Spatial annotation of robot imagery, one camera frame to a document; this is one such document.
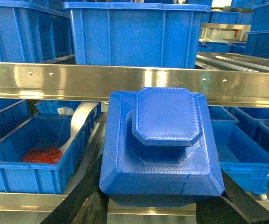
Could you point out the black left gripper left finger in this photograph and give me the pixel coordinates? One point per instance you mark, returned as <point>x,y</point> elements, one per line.
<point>86,204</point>

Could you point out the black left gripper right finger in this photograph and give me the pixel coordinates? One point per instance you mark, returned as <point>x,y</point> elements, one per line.
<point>234,206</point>

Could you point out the blue bottle-shaped block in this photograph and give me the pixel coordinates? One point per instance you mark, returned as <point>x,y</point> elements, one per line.
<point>159,149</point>

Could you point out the blue bin lower right shelf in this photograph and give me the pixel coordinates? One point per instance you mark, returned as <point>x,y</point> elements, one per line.
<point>241,158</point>

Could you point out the blue bin shelf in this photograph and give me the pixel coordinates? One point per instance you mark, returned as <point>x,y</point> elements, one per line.
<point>136,34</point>
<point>241,158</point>

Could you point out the red parts in bin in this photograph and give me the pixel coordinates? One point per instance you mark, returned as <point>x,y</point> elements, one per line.
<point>49,155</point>

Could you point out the blue bin with red parts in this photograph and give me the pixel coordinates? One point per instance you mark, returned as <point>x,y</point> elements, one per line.
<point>42,131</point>

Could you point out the stainless steel shelf rack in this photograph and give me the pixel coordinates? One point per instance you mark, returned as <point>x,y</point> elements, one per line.
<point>95,83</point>

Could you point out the blue bin upper shelf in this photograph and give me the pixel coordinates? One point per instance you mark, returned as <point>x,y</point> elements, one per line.
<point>136,34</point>

